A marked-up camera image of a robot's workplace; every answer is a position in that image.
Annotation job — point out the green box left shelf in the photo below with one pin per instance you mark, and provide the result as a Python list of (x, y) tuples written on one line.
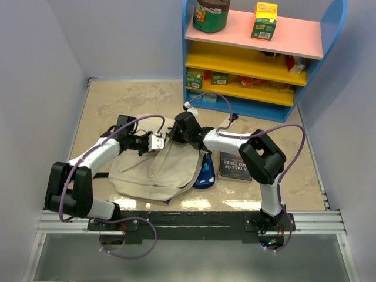
[(194, 80)]

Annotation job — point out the blue colourful shelf unit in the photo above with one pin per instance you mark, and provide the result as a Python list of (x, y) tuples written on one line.
[(233, 51)]

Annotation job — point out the red white box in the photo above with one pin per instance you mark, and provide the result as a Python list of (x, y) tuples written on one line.
[(295, 64)]

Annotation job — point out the light blue box right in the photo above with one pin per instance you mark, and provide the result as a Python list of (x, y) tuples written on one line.
[(209, 97)]

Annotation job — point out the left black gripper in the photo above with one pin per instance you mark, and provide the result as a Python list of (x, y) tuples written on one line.
[(146, 136)]

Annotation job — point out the green box shelf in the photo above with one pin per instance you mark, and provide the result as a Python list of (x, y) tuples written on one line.
[(194, 80), (219, 78)]

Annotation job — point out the A Tale of Two Cities book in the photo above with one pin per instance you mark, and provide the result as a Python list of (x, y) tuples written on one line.
[(232, 167)]

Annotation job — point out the yellow green carton box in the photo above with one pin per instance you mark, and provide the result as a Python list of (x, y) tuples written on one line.
[(265, 21)]

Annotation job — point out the aluminium rail frame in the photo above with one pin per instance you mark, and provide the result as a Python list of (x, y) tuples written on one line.
[(317, 251)]

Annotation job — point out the beige canvas backpack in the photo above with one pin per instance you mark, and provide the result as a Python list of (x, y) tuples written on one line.
[(159, 175)]

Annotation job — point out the light blue box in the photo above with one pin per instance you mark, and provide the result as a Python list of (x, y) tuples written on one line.
[(193, 93), (209, 97)]

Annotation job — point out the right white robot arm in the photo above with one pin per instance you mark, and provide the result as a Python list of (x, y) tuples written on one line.
[(264, 161)]

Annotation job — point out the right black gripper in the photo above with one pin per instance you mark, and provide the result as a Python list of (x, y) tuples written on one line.
[(174, 136)]

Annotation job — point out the orange snack packet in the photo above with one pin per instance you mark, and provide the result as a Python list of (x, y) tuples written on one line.
[(248, 82)]

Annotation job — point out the light blue box left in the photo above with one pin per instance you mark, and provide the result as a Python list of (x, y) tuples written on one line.
[(193, 93)]

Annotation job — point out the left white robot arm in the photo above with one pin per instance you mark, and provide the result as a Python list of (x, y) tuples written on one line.
[(70, 190)]

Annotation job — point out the green box middle shelf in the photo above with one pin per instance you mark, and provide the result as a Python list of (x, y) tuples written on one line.
[(219, 78)]

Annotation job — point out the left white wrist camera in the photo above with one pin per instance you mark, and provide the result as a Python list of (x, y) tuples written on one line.
[(156, 142)]

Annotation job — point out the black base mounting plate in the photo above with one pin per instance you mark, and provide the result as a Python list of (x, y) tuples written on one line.
[(248, 227)]

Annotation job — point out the green brown jar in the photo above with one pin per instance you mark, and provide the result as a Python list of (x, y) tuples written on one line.
[(210, 16)]

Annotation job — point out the blue shark pencil case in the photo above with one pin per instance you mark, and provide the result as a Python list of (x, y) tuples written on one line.
[(206, 177)]

